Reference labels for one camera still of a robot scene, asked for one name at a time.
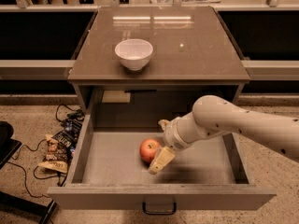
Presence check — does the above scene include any dark snack bag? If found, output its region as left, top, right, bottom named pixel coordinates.
left=52, top=119, right=82, bottom=147

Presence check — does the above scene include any black drawer handle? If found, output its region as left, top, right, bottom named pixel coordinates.
left=142, top=202, right=177, bottom=216

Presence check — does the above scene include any beige note in cabinet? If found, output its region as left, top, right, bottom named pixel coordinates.
left=102, top=91, right=131, bottom=103

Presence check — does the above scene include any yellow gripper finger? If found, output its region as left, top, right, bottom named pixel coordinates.
left=148, top=147, right=176, bottom=175
left=158, top=119, right=170, bottom=131

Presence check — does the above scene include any red apple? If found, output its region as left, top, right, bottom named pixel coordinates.
left=139, top=138, right=161, bottom=163

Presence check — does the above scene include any black cable on floor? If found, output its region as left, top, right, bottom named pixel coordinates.
left=6, top=104, right=85, bottom=200

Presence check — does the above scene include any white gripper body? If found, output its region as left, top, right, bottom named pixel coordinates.
left=164, top=116, right=195, bottom=151

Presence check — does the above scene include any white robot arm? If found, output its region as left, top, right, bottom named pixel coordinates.
left=149, top=95, right=299, bottom=175

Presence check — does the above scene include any white ceramic bowl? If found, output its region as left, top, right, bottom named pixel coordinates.
left=114, top=39, right=153, bottom=71

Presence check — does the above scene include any grey counter cabinet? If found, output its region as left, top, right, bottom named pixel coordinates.
left=67, top=6, right=251, bottom=115

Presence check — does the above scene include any brown snack bag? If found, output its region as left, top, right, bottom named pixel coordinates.
left=38, top=134, right=68, bottom=174

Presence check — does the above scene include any black chair base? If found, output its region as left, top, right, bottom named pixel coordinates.
left=0, top=121, right=57, bottom=224

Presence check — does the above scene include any grey open top drawer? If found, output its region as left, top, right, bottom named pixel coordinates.
left=47, top=87, right=278, bottom=211

